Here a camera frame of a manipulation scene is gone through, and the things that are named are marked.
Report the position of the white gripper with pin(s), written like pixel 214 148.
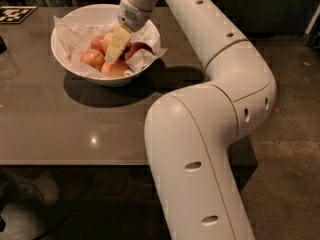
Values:
pixel 132 16

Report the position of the red yellow apple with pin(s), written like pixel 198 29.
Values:
pixel 106 41

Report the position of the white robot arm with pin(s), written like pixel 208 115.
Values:
pixel 188 131

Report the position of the right red apple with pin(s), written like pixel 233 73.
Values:
pixel 132 48

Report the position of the back red apple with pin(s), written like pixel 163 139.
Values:
pixel 97 43

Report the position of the front red apple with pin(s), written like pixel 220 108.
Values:
pixel 115 70

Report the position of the left red apple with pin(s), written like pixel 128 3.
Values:
pixel 94 58

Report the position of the white ceramic bowl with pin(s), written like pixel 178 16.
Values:
pixel 83 17

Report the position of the white crumpled paper liner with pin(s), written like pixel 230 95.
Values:
pixel 75 34

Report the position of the black white marker tag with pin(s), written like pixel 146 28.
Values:
pixel 15 14

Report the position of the dark object at left edge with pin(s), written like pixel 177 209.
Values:
pixel 3 46

